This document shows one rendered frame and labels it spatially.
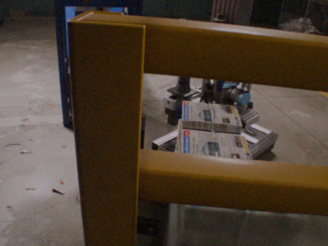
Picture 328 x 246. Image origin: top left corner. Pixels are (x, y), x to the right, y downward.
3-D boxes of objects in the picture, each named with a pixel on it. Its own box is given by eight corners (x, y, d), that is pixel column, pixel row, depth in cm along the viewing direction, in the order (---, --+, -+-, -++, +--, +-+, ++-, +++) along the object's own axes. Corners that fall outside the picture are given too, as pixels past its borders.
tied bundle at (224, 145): (238, 166, 186) (245, 134, 175) (245, 198, 160) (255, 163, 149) (177, 160, 187) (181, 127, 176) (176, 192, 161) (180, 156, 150)
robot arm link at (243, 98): (236, 100, 257) (257, 37, 236) (249, 107, 246) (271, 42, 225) (226, 99, 250) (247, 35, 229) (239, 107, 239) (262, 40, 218)
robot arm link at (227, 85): (228, 94, 266) (231, 79, 259) (238, 99, 256) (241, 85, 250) (218, 96, 260) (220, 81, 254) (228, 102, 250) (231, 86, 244)
